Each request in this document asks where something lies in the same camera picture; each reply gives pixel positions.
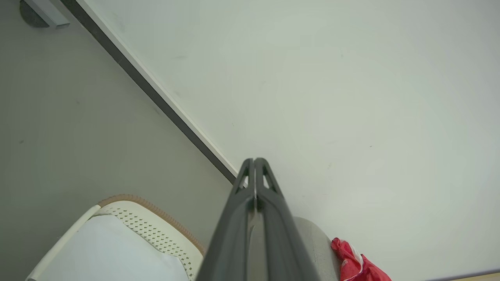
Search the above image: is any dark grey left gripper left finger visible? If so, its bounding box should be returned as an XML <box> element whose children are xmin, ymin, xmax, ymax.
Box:
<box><xmin>195</xmin><ymin>158</ymin><xmax>257</xmax><ymax>281</ymax></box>

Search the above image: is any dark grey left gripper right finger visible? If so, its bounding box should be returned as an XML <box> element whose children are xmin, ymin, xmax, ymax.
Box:
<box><xmin>254</xmin><ymin>158</ymin><xmax>321</xmax><ymax>281</ymax></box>

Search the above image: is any red and white garment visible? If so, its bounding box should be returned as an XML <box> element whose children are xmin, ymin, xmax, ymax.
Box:
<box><xmin>331</xmin><ymin>237</ymin><xmax>392</xmax><ymax>281</ymax></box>

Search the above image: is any white perforated laundry basket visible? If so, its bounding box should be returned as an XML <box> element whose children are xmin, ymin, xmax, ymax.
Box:
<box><xmin>25</xmin><ymin>194</ymin><xmax>206</xmax><ymax>281</ymax></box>

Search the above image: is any white cloth in basket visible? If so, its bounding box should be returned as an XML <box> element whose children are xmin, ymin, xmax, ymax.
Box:
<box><xmin>37</xmin><ymin>215</ymin><xmax>191</xmax><ymax>281</ymax></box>

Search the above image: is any grey fabric sofa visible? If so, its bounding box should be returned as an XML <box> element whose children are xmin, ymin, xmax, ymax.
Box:
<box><xmin>292</xmin><ymin>217</ymin><xmax>341</xmax><ymax>281</ymax></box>

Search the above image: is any grey table leg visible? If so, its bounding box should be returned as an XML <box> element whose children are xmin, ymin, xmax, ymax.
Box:
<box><xmin>19</xmin><ymin>0</ymin><xmax>71</xmax><ymax>29</ymax></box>

